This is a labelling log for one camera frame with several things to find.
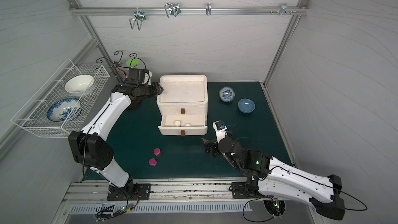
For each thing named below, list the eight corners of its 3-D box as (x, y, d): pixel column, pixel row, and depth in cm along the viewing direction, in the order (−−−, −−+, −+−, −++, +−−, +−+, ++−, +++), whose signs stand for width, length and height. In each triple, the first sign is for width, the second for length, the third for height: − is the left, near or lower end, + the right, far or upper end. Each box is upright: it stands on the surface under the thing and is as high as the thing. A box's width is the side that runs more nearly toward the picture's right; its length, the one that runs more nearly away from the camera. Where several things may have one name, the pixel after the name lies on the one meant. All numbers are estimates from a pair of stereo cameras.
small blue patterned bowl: (224, 104, 111) (225, 99, 106) (216, 95, 117) (217, 90, 112) (235, 99, 114) (237, 93, 110) (227, 90, 120) (228, 84, 115)
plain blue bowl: (238, 114, 106) (240, 109, 101) (236, 103, 113) (238, 98, 108) (254, 114, 106) (256, 109, 101) (251, 103, 113) (253, 98, 108)
